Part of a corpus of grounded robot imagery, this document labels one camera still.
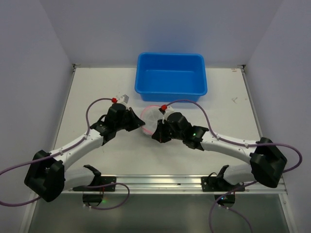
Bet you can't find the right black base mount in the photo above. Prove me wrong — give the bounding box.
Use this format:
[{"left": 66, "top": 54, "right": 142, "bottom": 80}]
[{"left": 201, "top": 172, "right": 236, "bottom": 207}]

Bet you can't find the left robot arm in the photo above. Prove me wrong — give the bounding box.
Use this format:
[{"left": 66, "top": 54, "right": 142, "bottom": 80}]
[{"left": 24, "top": 103, "right": 145, "bottom": 202}]

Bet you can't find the blue plastic tub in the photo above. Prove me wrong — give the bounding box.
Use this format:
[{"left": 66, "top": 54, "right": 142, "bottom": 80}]
[{"left": 135, "top": 52, "right": 208, "bottom": 102}]

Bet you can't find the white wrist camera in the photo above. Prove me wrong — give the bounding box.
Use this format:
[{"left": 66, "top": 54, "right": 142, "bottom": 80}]
[
  {"left": 111, "top": 94, "right": 129, "bottom": 106},
  {"left": 159, "top": 105, "right": 174, "bottom": 121}
]

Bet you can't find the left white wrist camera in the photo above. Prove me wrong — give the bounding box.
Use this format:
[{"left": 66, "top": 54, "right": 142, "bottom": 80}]
[{"left": 111, "top": 94, "right": 129, "bottom": 106}]

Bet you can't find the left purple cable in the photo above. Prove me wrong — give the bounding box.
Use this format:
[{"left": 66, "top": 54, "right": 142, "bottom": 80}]
[{"left": 0, "top": 97, "right": 130, "bottom": 210}]

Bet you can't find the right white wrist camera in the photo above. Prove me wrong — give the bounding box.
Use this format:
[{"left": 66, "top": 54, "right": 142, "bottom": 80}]
[{"left": 159, "top": 105, "right": 174, "bottom": 121}]

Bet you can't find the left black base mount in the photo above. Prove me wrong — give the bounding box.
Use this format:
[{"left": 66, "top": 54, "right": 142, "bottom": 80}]
[{"left": 72, "top": 176, "right": 117, "bottom": 209}]

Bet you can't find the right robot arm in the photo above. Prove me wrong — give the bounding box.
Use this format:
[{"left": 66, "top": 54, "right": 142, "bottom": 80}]
[{"left": 152, "top": 112, "right": 287, "bottom": 188}]

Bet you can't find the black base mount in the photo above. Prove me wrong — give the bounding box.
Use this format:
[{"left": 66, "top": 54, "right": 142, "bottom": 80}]
[
  {"left": 72, "top": 176, "right": 117, "bottom": 209},
  {"left": 201, "top": 172, "right": 236, "bottom": 207}
]

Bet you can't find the aluminium mounting rail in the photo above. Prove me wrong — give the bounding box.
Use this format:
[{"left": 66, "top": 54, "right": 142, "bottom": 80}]
[{"left": 63, "top": 175, "right": 287, "bottom": 195}]

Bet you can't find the white mesh laundry bag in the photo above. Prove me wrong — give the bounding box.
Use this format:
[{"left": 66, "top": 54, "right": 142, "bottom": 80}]
[{"left": 140, "top": 105, "right": 164, "bottom": 136}]

